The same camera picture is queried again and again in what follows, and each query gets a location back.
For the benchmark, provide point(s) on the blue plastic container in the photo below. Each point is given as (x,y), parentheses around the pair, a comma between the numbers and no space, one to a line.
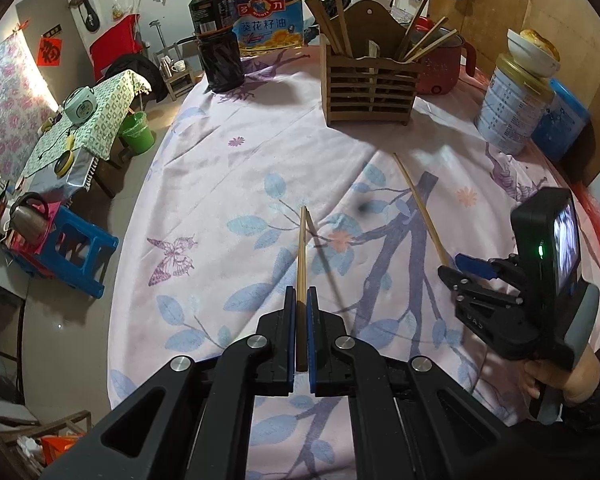
(562,120)

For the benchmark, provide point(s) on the pink floral tablecloth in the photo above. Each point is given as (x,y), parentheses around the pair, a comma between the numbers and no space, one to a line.
(240,185)

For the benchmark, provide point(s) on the green patterned side table cloth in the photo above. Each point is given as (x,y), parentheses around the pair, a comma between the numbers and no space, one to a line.
(105,110)

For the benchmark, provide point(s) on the yellow round tape measure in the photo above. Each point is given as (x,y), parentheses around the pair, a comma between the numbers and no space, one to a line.
(65,165)

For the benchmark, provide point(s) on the white bowl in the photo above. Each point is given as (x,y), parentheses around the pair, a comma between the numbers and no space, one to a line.
(530,57)

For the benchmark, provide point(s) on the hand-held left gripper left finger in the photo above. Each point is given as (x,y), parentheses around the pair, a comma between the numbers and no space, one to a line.
(290,320)

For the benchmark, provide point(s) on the blue plastic stool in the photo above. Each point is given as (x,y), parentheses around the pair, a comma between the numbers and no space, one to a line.
(75,255)

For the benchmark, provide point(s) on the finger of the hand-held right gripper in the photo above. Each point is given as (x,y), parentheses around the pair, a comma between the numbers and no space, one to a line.
(472,264)
(460,282)

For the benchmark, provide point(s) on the black jacket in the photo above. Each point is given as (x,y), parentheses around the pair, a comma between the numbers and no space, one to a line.
(135,77)

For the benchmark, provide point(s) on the orange plastic bag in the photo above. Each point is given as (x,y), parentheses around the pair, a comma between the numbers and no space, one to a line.
(62,449)

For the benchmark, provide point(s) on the bunch of wooden chopsticks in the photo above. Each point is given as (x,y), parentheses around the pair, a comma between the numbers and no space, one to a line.
(325,26)

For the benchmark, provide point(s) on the person's right hand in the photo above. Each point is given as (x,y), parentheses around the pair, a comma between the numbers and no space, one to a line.
(582,380)

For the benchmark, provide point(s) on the steel kettle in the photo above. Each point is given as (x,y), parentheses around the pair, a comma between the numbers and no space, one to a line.
(27,222)

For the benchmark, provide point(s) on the pink floral curtain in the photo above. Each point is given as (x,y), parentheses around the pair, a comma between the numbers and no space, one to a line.
(5,105)

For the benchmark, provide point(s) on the pale blue milk powder can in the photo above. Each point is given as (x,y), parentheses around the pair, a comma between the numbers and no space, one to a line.
(510,105)

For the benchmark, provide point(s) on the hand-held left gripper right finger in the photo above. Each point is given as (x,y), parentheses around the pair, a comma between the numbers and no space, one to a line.
(312,325)

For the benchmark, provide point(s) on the mint green round appliance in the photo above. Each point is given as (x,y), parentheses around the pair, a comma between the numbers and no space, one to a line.
(80,105)

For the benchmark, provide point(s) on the white mug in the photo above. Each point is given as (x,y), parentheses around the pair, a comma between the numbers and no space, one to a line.
(178,66)

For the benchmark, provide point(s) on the wooden slatted chopstick holder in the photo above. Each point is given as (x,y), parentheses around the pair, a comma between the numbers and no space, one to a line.
(370,90)

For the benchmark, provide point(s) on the black racket bag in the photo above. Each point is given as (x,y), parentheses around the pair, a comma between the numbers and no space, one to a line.
(89,10)

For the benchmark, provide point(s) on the single wooden chopstick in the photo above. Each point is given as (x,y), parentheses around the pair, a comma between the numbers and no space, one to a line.
(302,260)
(420,205)

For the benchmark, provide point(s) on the red paper door decoration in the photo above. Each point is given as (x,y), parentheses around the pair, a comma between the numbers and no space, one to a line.
(50,50)

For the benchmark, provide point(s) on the large yellow cooking oil bottle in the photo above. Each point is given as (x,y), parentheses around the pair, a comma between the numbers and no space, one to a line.
(265,15)

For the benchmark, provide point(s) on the baked bun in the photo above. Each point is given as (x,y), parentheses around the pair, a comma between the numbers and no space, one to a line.
(542,40)

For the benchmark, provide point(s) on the red electric cooking pot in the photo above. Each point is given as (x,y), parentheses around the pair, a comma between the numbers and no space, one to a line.
(445,75)

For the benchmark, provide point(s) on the green plastic bucket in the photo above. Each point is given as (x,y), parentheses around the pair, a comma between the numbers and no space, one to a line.
(139,132)

